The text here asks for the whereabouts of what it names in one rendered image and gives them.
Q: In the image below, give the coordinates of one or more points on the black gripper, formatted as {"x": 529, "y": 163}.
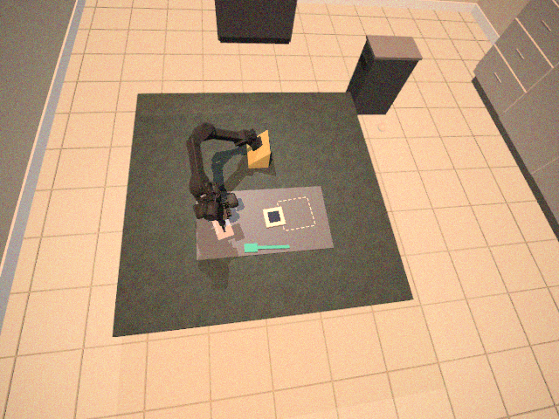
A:
{"x": 228, "y": 199}

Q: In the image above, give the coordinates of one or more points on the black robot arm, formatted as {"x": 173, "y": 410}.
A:
{"x": 199, "y": 181}

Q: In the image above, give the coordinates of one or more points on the cream square tile with dark square center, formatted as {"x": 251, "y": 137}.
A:
{"x": 274, "y": 217}

